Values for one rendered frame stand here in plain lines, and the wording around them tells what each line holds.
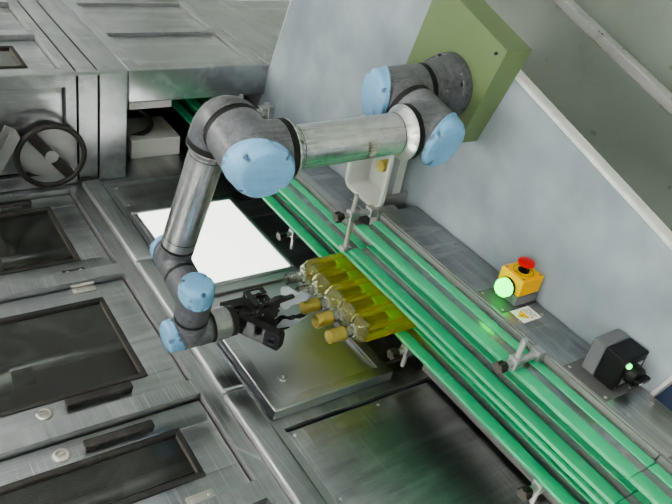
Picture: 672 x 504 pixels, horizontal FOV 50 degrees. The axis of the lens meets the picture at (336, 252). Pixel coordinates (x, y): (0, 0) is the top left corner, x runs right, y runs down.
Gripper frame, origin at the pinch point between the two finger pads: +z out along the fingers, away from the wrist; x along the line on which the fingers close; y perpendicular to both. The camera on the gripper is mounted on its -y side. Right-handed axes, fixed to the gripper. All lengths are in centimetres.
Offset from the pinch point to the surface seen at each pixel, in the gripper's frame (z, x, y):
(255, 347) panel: -10.3, 12.5, 4.0
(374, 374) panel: 11.9, 12.2, -16.4
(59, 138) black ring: -30, -4, 97
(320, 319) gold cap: -0.4, -1.4, -6.8
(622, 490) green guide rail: 23, -5, -76
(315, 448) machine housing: -11.6, 16.4, -27.4
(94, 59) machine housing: -16, -24, 107
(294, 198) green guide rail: 20.2, -4.8, 40.9
